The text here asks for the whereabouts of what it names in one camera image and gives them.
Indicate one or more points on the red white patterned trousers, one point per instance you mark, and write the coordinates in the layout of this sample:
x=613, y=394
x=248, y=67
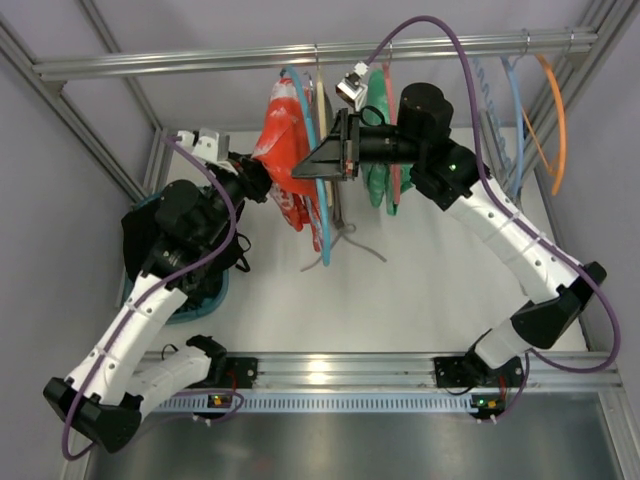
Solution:
x=282, y=145

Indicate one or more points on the light blue spiral hanger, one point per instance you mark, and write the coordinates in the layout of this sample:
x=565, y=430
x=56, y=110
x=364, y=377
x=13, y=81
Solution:
x=487, y=99

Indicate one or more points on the beige wooden hanger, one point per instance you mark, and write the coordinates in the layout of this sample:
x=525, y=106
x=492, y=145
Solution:
x=322, y=119

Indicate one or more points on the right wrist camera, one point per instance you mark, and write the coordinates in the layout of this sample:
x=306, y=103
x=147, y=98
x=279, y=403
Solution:
x=352, y=88

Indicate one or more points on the pink hanger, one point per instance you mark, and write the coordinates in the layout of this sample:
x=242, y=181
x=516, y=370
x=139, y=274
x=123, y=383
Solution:
x=395, y=169

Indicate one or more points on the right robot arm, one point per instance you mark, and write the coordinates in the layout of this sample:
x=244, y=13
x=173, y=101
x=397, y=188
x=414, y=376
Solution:
x=558, y=288

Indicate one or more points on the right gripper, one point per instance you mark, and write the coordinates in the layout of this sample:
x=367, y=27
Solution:
x=348, y=145

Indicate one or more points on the brown grey trousers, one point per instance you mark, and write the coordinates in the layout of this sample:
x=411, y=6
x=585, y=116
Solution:
x=343, y=229

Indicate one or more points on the teal blue hanger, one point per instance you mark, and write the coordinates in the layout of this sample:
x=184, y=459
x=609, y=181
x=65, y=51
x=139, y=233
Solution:
x=321, y=191

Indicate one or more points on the orange hanger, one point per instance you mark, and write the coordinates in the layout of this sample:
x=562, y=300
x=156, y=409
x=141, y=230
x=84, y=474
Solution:
x=555, y=169

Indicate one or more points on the left aluminium frame post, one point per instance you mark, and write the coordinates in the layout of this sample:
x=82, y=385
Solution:
x=113, y=120

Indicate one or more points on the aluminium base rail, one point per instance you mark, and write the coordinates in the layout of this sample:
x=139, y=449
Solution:
x=413, y=372

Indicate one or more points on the right aluminium frame post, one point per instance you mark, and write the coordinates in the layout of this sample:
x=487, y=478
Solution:
x=570, y=58

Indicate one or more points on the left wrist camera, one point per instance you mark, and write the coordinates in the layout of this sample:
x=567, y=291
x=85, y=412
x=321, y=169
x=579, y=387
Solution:
x=207, y=145

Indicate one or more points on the black clothes pile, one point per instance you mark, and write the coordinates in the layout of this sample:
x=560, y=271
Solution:
x=170, y=254

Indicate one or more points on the light blue cable duct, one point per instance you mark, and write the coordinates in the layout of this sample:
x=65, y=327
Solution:
x=334, y=403

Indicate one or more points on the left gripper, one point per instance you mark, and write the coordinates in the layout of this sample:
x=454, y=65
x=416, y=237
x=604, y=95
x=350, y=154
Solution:
x=256, y=176

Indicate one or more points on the teal laundry basket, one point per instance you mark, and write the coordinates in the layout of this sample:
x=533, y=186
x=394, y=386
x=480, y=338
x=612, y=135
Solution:
x=210, y=305

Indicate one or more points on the aluminium frame post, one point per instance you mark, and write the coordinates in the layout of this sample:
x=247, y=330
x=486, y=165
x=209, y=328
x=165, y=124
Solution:
x=113, y=120
x=570, y=58

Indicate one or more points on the green patterned trousers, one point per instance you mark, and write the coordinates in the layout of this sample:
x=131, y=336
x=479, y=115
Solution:
x=377, y=177

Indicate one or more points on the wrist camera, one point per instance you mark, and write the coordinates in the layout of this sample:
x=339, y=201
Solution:
x=207, y=145
x=352, y=88

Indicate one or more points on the aluminium hanging rail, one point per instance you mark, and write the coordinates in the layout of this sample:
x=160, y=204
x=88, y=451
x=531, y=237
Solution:
x=200, y=60

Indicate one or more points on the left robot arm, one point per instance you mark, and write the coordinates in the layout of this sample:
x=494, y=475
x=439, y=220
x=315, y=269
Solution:
x=105, y=398

